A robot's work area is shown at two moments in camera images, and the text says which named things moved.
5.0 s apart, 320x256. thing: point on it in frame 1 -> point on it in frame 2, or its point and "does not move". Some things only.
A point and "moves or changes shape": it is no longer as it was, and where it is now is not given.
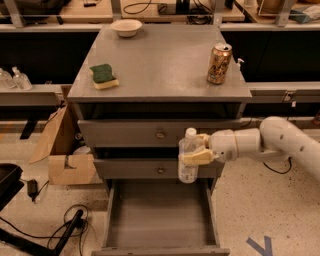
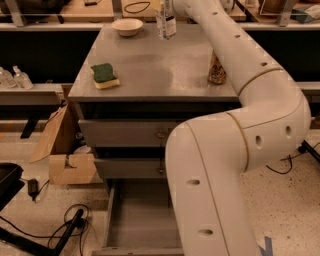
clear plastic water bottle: (188, 173) moves or changes shape
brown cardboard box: (60, 144) does not move
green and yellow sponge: (103, 76) does not move
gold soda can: (219, 60) does not move
